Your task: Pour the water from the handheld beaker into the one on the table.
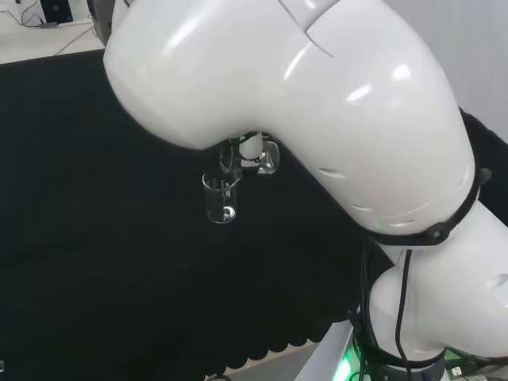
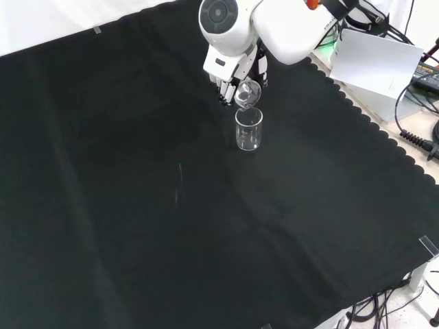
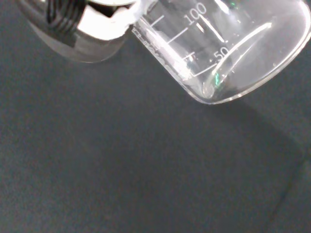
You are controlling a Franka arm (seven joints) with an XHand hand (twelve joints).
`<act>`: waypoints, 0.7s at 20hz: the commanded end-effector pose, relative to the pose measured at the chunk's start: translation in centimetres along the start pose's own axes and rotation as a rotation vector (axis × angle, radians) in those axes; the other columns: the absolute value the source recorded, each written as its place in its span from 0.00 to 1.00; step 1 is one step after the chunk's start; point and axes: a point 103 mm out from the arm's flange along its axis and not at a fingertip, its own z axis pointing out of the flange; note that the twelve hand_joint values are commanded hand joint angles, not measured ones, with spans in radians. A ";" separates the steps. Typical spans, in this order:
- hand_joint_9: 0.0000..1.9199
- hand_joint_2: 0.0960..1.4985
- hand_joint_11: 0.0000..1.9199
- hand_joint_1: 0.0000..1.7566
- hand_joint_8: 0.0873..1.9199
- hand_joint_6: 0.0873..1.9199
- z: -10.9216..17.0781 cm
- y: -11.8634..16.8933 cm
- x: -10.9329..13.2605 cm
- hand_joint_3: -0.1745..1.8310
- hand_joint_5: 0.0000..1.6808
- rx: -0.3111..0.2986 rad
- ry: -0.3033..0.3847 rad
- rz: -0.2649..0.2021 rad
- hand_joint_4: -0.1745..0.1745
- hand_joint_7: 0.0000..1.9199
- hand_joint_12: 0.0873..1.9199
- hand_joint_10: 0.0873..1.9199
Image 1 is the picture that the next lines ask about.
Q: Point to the black and white desktop device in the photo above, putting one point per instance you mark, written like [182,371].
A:
[58,10]

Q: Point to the empty clear glass beaker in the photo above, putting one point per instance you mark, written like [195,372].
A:
[220,198]

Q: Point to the black bench cloth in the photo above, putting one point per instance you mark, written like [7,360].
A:
[99,198]

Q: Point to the clear glass beaker with water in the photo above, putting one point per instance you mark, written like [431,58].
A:
[272,158]

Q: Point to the grey box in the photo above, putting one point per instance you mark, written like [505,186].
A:
[101,20]

